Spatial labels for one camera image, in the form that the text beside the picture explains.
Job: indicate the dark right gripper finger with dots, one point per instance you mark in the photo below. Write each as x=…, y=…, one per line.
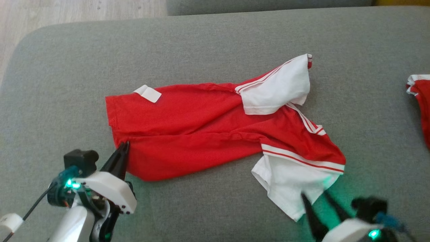
x=314, y=218
x=337, y=208

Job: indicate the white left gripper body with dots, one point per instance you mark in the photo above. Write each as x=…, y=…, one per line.
x=107, y=190

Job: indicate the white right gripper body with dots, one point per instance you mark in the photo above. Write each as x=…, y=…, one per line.
x=352, y=232

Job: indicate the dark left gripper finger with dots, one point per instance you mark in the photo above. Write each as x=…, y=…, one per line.
x=112, y=163
x=125, y=164

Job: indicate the red white polo shirt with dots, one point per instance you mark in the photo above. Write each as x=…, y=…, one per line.
x=188, y=134

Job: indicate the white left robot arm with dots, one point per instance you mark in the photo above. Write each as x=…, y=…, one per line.
x=70, y=225

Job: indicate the red white garment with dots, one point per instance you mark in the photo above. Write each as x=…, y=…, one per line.
x=424, y=101

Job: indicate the large grey sofa seat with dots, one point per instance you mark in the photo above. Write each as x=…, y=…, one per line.
x=215, y=40

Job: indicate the grey sofa seat cushion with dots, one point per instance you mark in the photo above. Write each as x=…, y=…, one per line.
x=268, y=6

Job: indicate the large yellow back cushion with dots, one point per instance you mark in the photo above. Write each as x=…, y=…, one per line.
x=403, y=2

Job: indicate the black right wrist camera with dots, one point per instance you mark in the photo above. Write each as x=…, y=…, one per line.
x=369, y=208

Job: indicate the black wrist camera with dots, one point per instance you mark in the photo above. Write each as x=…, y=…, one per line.
x=369, y=208
x=80, y=161

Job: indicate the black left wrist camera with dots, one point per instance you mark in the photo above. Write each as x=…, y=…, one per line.
x=80, y=161

